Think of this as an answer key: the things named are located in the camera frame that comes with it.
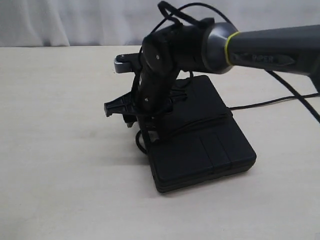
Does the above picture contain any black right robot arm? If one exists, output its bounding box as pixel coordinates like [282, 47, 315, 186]
[104, 18, 320, 148]

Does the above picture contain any white backdrop curtain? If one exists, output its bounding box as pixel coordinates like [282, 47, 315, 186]
[0, 0, 320, 47]

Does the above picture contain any black cord with knot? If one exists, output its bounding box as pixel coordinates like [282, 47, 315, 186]
[134, 92, 320, 155]

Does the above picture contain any black plastic carrying case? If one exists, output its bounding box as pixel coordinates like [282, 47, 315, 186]
[148, 75, 257, 193]

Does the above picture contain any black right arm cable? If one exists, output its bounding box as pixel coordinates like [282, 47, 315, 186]
[149, 1, 320, 126]

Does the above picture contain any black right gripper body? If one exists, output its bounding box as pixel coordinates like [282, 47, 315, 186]
[104, 91, 175, 143]

